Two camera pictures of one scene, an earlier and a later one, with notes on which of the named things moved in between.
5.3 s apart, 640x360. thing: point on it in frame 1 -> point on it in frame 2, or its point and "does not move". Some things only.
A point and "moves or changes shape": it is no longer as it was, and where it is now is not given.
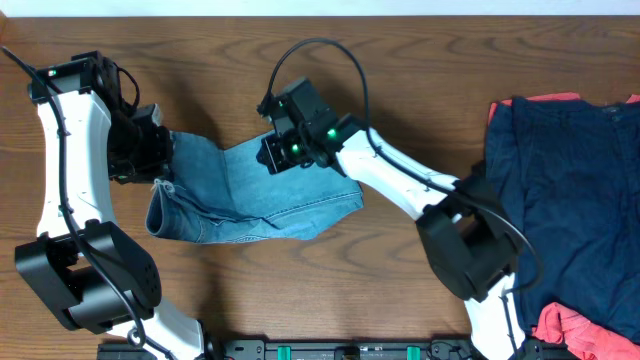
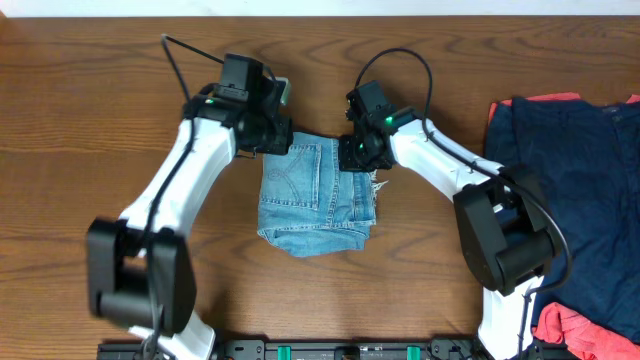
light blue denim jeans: (216, 196) moves or changes shape
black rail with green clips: (315, 349) does not move
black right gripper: (276, 163) -> (350, 162)
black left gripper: (157, 168) -> (279, 145)
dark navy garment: (571, 170) does not move
